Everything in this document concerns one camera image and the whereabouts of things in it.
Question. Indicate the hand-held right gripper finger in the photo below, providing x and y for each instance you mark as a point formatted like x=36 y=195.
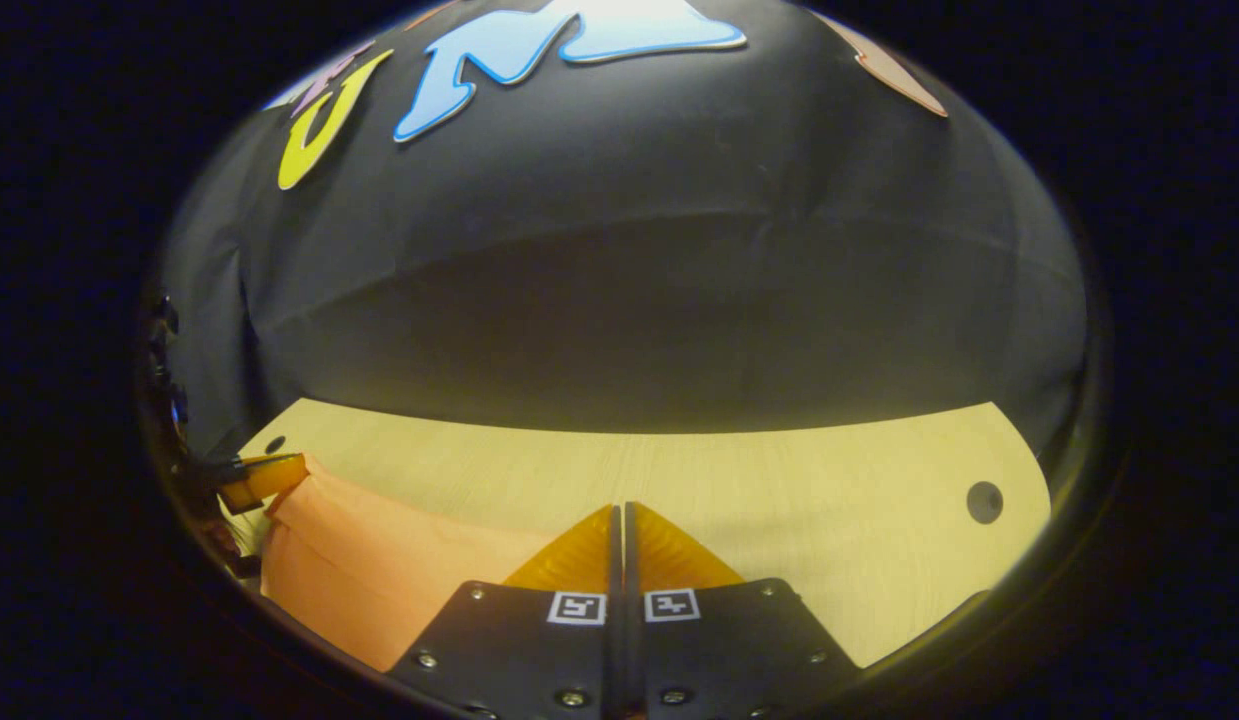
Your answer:
x=634 y=660
x=611 y=660

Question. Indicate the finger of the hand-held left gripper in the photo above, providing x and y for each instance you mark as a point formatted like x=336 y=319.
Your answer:
x=269 y=478

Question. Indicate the orange T-shirt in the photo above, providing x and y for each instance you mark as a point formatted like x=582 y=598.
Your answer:
x=379 y=570

